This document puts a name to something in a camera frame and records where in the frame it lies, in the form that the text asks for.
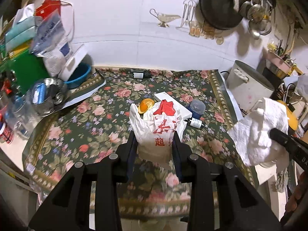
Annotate white cooking pot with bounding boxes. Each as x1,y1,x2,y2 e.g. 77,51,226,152
227,60,275,112

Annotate steel mixing bowl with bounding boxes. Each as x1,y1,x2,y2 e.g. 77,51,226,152
26,78,69,116

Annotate white cutting board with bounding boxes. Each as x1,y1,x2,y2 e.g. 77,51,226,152
59,44,89,80

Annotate blue plastic cup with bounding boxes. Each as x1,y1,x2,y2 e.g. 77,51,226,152
188,99,206,121

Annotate glass jar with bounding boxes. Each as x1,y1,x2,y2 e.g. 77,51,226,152
189,20,202,38
202,24,216,40

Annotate red paper bag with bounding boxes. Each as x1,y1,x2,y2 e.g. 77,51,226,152
36,0,60,17

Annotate orange fruit piece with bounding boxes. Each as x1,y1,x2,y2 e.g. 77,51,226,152
138,99,155,114

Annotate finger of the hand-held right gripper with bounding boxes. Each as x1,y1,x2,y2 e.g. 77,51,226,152
269,128,308,171

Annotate person's right hand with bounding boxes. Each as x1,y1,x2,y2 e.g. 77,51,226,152
287,173,305,213

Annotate clear plastic packet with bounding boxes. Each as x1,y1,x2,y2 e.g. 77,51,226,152
30,9,73,59

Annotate floral tablecloth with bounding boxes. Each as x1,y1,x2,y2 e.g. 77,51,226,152
23,68,259,222

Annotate white flat box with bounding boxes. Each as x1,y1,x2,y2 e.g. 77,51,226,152
154,92,193,121

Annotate hanging metal utensil set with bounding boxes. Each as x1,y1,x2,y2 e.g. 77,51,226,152
176,0,198,30

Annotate hanging steel ladles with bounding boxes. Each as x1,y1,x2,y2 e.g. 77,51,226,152
239,0,272,40

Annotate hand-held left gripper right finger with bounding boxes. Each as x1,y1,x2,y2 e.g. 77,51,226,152
171,132,282,231

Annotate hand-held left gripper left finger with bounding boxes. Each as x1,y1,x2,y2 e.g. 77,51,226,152
28,132,138,231

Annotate pink container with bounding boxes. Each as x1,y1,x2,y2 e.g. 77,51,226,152
266,51,293,79

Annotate blue plastic basin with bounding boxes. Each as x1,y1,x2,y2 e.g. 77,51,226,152
64,63,92,89

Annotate black wok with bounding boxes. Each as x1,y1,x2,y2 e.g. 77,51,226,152
199,0,243,30

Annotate white plastic bag red print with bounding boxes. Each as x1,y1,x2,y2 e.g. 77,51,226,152
129,100,187,170

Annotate white paper towel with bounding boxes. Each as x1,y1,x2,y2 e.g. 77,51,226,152
227,97,290,174

